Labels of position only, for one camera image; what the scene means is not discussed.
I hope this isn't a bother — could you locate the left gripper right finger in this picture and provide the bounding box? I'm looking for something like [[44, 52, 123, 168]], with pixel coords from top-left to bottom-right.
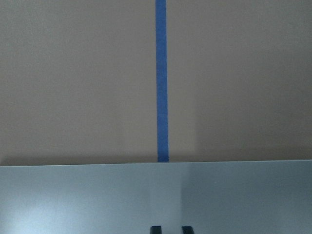
[[182, 226, 194, 234]]

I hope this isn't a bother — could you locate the grey closed laptop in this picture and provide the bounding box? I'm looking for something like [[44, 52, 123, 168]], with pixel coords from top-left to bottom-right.
[[0, 160, 312, 234]]

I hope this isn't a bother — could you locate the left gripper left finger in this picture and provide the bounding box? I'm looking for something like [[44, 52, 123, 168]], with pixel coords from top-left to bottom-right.
[[150, 226, 161, 234]]

